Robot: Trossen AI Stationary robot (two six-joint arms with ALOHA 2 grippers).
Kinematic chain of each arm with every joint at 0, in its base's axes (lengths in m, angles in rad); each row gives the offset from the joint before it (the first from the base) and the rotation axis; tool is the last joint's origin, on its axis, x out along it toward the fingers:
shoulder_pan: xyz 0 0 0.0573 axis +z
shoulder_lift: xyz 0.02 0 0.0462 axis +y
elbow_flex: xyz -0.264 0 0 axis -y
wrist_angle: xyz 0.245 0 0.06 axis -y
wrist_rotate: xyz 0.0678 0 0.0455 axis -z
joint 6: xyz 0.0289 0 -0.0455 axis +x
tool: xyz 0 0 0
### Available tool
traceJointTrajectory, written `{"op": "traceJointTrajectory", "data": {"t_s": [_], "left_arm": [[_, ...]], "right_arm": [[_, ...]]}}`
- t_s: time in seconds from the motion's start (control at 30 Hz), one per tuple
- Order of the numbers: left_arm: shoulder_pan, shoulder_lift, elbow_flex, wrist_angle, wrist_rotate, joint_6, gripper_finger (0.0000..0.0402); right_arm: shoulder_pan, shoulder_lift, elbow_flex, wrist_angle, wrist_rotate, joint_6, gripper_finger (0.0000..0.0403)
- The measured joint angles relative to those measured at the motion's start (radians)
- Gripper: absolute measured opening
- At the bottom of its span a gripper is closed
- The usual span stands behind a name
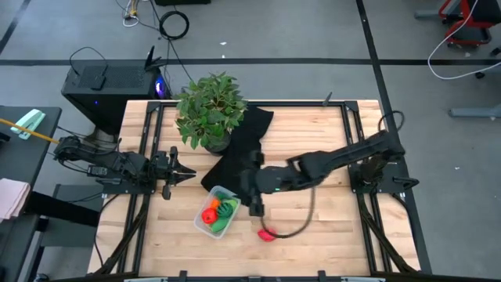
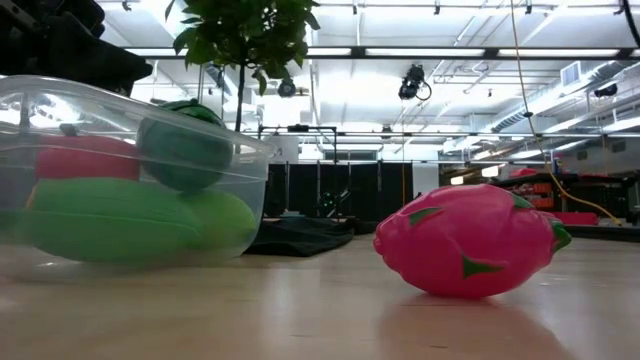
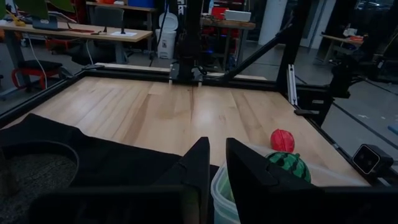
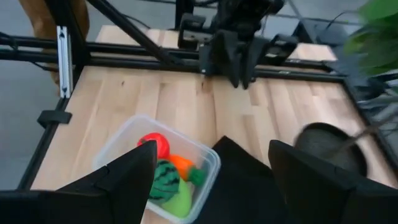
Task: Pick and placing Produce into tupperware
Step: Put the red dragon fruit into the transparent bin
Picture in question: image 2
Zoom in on red toy fruit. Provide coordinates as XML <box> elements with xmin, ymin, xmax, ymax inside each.
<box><xmin>34</xmin><ymin>134</ymin><xmax>142</xmax><ymax>182</ymax></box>

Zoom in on striped toy watermelon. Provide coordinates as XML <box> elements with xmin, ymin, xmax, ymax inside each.
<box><xmin>135</xmin><ymin>98</ymin><xmax>235</xmax><ymax>194</ymax></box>

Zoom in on long green toy vegetable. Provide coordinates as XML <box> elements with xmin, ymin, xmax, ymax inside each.
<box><xmin>22</xmin><ymin>177</ymin><xmax>202</xmax><ymax>264</ymax></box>

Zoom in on round light green toy fruit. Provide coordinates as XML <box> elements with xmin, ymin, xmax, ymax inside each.
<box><xmin>184</xmin><ymin>189</ymin><xmax>259</xmax><ymax>251</ymax></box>

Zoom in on green leafy plant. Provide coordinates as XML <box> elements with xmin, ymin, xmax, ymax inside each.
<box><xmin>164</xmin><ymin>0</ymin><xmax>321</xmax><ymax>134</ymax></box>

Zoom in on black cloth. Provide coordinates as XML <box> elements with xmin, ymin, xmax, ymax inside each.
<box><xmin>244</xmin><ymin>215</ymin><xmax>381</xmax><ymax>258</ymax></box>

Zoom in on black partition panels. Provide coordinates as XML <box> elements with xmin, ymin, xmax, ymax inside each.
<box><xmin>264</xmin><ymin>162</ymin><xmax>414</xmax><ymax>222</ymax></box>

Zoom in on pink toy dragon fruit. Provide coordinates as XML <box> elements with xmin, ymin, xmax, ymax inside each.
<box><xmin>373</xmin><ymin>183</ymin><xmax>574</xmax><ymax>300</ymax></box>

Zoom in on black metal rig frame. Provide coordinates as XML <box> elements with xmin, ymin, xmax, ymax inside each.
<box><xmin>124</xmin><ymin>44</ymin><xmax>640</xmax><ymax>61</ymax></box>

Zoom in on black overhead camera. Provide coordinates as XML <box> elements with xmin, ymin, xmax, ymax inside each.
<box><xmin>398</xmin><ymin>63</ymin><xmax>433</xmax><ymax>102</ymax></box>

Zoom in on yellow cable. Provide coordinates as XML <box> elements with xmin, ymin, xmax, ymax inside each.
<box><xmin>508</xmin><ymin>0</ymin><xmax>624</xmax><ymax>227</ymax></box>

